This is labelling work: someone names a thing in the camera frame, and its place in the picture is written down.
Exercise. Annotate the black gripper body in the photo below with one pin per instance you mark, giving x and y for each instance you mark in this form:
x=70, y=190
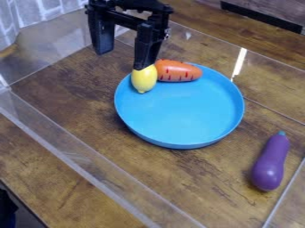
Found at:
x=128, y=13

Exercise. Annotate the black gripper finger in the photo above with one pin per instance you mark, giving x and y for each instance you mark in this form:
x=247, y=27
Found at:
x=147, y=43
x=101, y=29

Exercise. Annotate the orange toy carrot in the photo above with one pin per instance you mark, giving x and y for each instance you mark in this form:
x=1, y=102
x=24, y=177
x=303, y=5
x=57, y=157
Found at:
x=176, y=71

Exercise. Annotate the blue round plate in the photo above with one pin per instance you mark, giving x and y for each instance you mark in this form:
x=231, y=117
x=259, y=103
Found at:
x=182, y=115

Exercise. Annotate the yellow toy lemon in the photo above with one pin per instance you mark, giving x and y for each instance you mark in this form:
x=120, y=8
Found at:
x=144, y=78

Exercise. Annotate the purple toy eggplant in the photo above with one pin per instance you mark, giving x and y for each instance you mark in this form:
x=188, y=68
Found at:
x=267, y=170

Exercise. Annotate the clear acrylic enclosure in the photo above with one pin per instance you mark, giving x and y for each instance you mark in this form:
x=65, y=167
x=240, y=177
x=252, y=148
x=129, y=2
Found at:
x=85, y=174

